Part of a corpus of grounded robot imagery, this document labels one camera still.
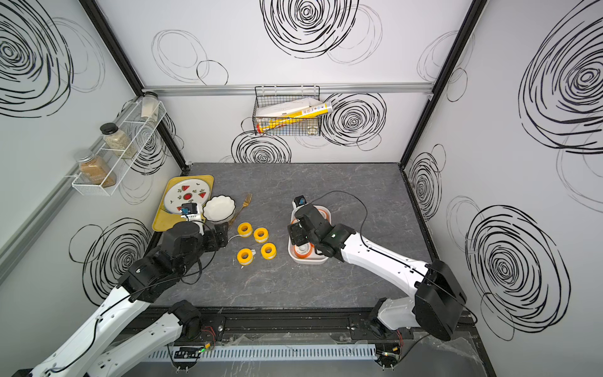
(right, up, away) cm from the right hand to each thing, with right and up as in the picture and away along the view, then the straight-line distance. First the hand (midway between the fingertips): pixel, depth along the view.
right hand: (296, 227), depth 80 cm
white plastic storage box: (+7, -13, +10) cm, 18 cm away
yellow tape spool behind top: (-21, -4, +15) cm, 26 cm away
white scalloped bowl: (-35, +4, +23) cm, 41 cm away
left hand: (-24, +2, -8) cm, 26 cm away
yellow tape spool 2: (-20, -13, +8) cm, 25 cm away
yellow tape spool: (-11, -11, +10) cm, 18 cm away
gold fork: (-24, +5, +26) cm, 36 cm away
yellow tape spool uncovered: (-15, -6, +14) cm, 21 cm away
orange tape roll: (+2, -11, +9) cm, 14 cm away
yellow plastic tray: (-57, 0, +20) cm, 60 cm away
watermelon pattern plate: (-52, +12, +29) cm, 61 cm away
